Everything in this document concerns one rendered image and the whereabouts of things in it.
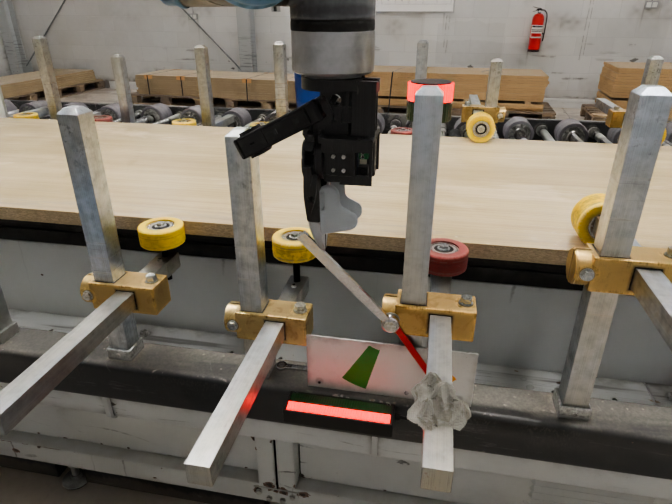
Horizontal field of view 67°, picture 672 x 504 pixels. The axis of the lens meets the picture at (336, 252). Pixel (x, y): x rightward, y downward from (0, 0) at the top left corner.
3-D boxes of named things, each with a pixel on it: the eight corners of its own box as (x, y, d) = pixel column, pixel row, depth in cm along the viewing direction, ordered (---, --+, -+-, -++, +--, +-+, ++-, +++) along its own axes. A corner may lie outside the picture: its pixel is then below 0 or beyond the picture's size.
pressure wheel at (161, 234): (197, 280, 96) (190, 223, 91) (155, 293, 91) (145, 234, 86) (181, 265, 101) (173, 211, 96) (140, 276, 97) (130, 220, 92)
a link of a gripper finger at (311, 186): (317, 227, 60) (315, 153, 56) (304, 226, 60) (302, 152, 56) (325, 212, 64) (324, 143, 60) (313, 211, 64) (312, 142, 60)
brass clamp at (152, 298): (155, 317, 83) (150, 290, 81) (80, 309, 85) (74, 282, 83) (173, 298, 88) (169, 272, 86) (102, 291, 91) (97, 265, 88)
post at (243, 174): (269, 409, 88) (248, 131, 68) (249, 406, 89) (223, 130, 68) (275, 395, 92) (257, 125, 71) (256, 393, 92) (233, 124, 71)
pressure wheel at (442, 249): (462, 320, 84) (470, 257, 79) (413, 315, 85) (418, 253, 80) (461, 295, 91) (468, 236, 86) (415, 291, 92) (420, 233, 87)
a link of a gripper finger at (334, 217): (355, 261, 62) (356, 189, 58) (308, 257, 63) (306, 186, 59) (359, 251, 65) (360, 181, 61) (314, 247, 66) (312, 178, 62)
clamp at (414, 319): (473, 342, 74) (477, 313, 72) (380, 332, 76) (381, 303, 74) (471, 321, 79) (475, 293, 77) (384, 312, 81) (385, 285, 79)
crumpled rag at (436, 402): (472, 437, 52) (475, 420, 51) (405, 428, 54) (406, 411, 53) (469, 381, 60) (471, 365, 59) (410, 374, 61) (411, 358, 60)
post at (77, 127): (135, 381, 92) (76, 109, 71) (117, 379, 92) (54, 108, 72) (145, 369, 95) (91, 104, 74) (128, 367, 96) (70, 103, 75)
